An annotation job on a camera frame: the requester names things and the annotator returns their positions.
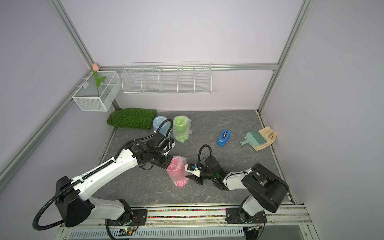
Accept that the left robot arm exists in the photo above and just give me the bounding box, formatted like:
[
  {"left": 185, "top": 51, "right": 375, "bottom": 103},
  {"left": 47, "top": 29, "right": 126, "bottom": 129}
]
[{"left": 32, "top": 127, "right": 175, "bottom": 231}]

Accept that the artificial pink tulip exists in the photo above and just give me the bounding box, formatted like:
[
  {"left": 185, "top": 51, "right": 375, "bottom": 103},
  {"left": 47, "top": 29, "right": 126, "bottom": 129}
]
[{"left": 92, "top": 63, "right": 106, "bottom": 97}]

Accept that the green artificial grass mat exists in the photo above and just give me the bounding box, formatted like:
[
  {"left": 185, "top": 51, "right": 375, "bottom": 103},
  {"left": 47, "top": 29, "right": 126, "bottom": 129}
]
[{"left": 107, "top": 108, "right": 157, "bottom": 130}]

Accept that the white wire shelf rack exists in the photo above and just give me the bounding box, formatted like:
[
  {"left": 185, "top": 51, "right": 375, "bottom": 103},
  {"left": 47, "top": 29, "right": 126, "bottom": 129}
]
[{"left": 122, "top": 62, "right": 213, "bottom": 95}]

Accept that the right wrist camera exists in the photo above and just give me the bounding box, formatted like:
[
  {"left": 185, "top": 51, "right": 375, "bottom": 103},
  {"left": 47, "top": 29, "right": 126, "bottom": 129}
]
[{"left": 185, "top": 164, "right": 201, "bottom": 178}]

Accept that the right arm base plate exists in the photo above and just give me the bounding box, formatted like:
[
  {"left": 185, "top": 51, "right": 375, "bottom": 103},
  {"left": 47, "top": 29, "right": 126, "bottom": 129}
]
[{"left": 225, "top": 207, "right": 267, "bottom": 224}]

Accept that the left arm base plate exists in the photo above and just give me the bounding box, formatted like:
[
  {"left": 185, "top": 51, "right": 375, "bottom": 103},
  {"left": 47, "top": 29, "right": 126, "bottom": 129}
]
[{"left": 107, "top": 209, "right": 148, "bottom": 226}]

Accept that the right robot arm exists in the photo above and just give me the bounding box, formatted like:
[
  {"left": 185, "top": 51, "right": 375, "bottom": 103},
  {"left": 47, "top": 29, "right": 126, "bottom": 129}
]
[{"left": 185, "top": 145, "right": 289, "bottom": 217}]

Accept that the white mesh basket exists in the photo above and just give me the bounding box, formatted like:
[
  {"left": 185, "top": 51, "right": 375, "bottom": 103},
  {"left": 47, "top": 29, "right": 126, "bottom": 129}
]
[{"left": 72, "top": 71, "right": 122, "bottom": 112}]

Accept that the green dustpan brush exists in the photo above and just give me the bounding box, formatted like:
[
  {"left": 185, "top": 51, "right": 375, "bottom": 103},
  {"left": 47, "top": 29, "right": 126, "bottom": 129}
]
[{"left": 238, "top": 130, "right": 267, "bottom": 147}]

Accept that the blue plastic wine glass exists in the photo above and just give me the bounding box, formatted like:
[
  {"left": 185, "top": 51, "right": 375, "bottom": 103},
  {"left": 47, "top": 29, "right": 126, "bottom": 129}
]
[{"left": 153, "top": 116, "right": 169, "bottom": 136}]

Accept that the blue tape dispenser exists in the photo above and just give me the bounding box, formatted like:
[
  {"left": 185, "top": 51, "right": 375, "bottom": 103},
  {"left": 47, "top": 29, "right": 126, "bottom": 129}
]
[{"left": 217, "top": 130, "right": 231, "bottom": 147}]

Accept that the bubble wrap sheet stack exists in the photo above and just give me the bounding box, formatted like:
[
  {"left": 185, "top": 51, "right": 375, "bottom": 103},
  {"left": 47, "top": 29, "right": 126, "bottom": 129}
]
[{"left": 166, "top": 155, "right": 190, "bottom": 189}]

